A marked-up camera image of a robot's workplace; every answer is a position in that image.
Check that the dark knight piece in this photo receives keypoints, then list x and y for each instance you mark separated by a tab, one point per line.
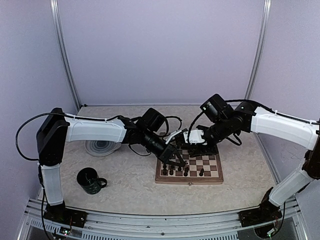
186	171

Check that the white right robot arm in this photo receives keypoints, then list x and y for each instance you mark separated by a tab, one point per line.
291	144

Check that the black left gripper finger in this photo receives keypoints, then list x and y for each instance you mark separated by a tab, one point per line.
169	162
179	161

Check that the aluminium corner post right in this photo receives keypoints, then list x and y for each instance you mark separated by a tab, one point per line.
259	49

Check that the dark rook piece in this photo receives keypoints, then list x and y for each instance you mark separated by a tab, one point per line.
164	172

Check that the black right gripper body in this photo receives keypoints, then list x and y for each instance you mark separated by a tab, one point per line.
207	150

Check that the white blue swirl plate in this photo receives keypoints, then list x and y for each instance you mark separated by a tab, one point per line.
100	148

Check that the aluminium corner post left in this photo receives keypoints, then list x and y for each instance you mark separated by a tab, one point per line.
54	6

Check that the dark green mug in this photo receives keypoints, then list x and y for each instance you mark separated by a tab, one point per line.
90	181

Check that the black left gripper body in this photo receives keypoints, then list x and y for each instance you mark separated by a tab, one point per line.
166	152

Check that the aluminium corner post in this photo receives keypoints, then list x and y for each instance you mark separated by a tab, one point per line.
259	49
54	6

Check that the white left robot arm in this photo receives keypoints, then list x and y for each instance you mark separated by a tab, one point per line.
59	128

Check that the wooden folding chess board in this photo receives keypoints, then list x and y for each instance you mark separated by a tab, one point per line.
213	173

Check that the dark bishop piece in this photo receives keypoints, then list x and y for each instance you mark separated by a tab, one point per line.
201	173

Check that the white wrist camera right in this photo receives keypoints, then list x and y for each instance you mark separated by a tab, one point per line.
195	137

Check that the aluminium frame rail front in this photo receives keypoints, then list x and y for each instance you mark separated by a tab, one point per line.
99	225

